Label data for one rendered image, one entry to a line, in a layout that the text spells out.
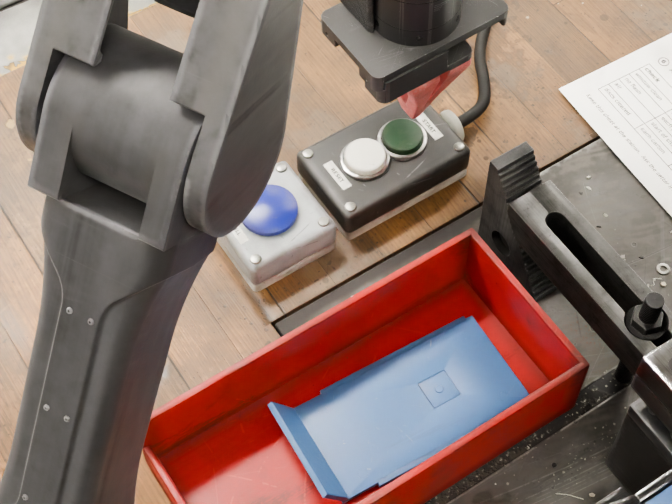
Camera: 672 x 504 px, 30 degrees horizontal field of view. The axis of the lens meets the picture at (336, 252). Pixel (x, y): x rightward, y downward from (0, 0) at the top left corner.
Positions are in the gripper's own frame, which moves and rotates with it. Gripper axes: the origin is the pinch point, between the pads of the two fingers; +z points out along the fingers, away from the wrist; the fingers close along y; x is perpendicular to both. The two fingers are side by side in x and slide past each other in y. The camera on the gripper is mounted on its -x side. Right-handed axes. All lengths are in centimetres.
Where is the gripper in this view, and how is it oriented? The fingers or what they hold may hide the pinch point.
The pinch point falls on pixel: (410, 103)
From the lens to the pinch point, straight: 86.3
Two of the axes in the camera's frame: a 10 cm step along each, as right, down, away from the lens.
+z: 0.2, 5.3, 8.5
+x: 5.5, 7.0, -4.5
